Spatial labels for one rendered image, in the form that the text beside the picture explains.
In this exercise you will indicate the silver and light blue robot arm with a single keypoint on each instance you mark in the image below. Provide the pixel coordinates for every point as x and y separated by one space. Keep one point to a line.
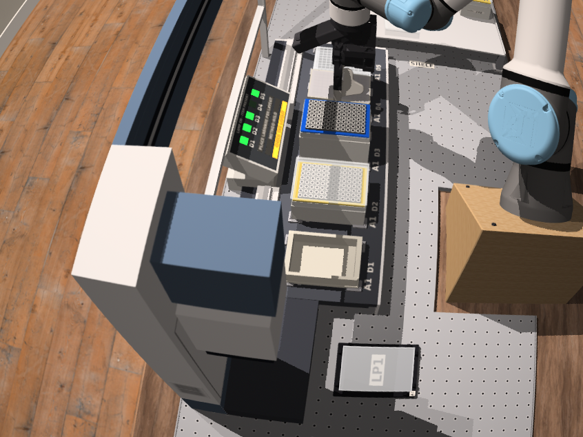
531 118

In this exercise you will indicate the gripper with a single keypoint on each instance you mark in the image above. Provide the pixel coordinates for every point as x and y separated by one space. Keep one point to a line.
358 50

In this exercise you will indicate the cream one-well reservoir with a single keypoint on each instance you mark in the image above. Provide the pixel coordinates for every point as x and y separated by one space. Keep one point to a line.
335 256

